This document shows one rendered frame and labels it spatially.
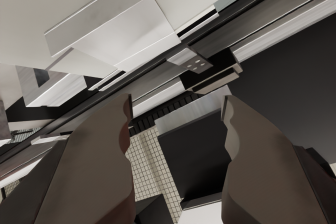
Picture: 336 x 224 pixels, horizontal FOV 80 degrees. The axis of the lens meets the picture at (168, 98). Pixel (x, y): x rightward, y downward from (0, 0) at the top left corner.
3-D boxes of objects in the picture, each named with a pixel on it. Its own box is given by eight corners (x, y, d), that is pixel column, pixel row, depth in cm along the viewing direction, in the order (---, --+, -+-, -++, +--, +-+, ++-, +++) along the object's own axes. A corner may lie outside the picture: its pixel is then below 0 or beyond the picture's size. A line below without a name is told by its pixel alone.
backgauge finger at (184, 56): (208, 17, 26) (225, 50, 25) (236, 57, 50) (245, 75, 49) (139, 63, 31) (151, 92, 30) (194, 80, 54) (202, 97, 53)
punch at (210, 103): (225, 83, 21) (269, 173, 19) (228, 85, 23) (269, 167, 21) (150, 121, 25) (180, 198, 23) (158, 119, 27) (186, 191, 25)
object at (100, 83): (201, -18, 22) (213, 4, 21) (208, -5, 25) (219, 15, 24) (81, 71, 30) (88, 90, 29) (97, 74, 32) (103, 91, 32)
